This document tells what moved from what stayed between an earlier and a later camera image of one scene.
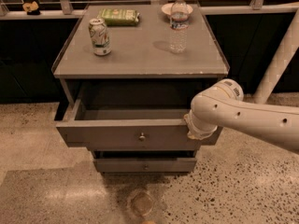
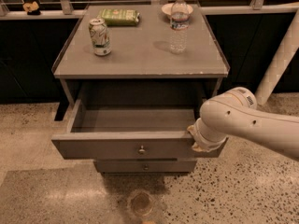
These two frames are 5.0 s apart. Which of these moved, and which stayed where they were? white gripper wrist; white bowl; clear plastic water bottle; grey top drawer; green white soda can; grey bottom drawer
Moved: white gripper wrist; grey top drawer
Stayed: green white soda can; white bowl; grey bottom drawer; clear plastic water bottle
